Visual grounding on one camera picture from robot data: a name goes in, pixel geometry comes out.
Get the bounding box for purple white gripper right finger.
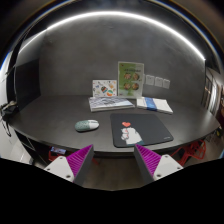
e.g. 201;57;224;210
134;144;182;184

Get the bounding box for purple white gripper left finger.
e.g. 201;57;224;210
45;145;94;186

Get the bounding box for black mouse pad with cartoon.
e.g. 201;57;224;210
110;113;174;148

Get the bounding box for red stool right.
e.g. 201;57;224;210
171;140;206;166

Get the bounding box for white book with blue band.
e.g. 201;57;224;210
136;97;173;114

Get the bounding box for grey magazine stack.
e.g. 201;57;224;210
89;97;134;112

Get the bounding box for white illustrated card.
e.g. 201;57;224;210
92;80;117;97

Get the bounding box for green menu stand sign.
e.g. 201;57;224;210
118;62;144;99

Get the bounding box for curved ceiling light strip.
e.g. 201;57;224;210
19;11;206;61

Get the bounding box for white wall paper right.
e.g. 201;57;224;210
163;79;171;89

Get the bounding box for white wall paper middle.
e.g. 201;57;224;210
155;77;163;87

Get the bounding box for black cables on left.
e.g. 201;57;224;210
0;100;20;138

